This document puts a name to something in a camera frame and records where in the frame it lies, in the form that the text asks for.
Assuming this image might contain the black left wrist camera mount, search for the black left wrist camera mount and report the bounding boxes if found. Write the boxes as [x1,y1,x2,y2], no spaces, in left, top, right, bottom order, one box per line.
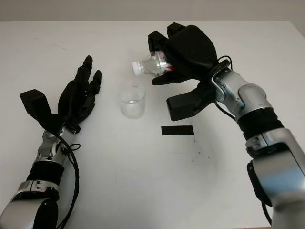
[19,89,66,136]

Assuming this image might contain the clear glass cup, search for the clear glass cup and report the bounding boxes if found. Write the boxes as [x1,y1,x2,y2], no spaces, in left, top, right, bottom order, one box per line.
[120,82,146,119]

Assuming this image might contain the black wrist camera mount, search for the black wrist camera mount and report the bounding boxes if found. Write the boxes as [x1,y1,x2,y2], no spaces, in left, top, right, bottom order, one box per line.
[166,80,216,122]
[19,89,66,136]

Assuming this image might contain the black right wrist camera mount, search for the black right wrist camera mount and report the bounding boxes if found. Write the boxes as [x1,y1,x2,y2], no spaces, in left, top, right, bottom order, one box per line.
[166,80,216,122]

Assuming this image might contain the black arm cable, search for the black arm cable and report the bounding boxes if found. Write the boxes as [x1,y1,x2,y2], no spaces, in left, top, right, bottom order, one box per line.
[209,55,273,226]
[54,133,81,229]

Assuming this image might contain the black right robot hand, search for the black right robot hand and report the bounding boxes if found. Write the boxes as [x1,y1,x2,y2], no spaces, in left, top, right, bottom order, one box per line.
[147,23,219,86]

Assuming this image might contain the clear plastic water bottle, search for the clear plastic water bottle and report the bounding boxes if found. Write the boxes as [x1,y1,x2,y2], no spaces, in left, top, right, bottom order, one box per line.
[132,51,176,77]

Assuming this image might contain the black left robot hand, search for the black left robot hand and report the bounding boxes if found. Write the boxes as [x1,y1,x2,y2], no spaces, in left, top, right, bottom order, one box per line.
[57,55,103,133]

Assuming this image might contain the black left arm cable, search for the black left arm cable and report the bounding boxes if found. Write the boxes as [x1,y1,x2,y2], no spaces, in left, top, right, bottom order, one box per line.
[54,133,81,229]

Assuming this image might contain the black tape strip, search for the black tape strip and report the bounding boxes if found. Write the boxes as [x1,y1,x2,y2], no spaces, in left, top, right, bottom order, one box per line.
[161,125,194,136]

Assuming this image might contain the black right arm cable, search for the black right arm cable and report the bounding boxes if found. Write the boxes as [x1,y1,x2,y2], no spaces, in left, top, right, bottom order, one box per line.
[209,55,273,226]

